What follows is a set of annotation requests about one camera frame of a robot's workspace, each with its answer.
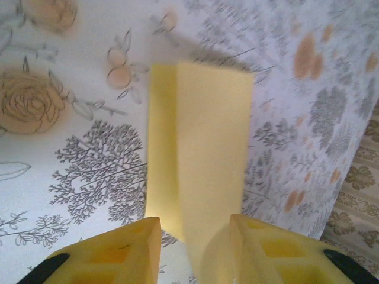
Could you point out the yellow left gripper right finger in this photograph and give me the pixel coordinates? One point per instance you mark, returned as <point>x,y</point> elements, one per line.
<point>281,260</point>

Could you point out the yellow cloth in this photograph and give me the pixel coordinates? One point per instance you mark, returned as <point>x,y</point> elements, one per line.
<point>207,133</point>

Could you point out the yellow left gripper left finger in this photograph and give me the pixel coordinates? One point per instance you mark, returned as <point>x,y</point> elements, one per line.
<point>118,257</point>

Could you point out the floral patterned table cover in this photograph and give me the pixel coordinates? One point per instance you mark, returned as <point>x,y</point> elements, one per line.
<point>89,88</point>

